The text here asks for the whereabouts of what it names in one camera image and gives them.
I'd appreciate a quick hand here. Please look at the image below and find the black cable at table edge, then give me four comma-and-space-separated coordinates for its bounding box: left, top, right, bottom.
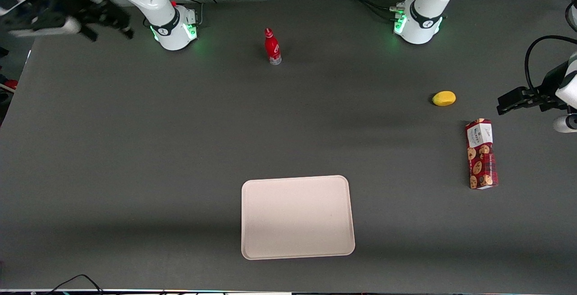
45, 274, 105, 295

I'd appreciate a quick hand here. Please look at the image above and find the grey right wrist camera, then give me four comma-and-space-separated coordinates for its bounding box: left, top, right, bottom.
9, 17, 82, 38

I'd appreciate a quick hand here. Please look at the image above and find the black looped wrist cable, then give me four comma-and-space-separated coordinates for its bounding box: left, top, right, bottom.
524, 35, 577, 95

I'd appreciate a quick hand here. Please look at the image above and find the yellow lemon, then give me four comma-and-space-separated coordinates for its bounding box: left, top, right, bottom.
432, 91, 457, 106

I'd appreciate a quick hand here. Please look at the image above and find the beige plastic tray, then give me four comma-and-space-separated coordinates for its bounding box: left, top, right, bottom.
241, 175, 356, 260

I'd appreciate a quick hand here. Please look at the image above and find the red tartan cookie box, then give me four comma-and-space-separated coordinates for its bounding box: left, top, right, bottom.
465, 118, 499, 190

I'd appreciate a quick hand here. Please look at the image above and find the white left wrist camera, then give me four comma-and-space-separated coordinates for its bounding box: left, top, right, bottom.
553, 114, 577, 134

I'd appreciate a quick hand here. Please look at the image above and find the red coke bottle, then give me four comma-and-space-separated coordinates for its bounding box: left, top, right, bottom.
264, 28, 282, 65

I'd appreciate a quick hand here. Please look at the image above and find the black cable beside table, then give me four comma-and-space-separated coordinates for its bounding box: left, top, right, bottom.
565, 0, 577, 32

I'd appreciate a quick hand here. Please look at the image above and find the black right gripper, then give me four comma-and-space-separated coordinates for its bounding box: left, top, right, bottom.
31, 0, 135, 42

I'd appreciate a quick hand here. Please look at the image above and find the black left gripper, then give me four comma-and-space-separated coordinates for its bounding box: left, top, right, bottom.
497, 60, 570, 115

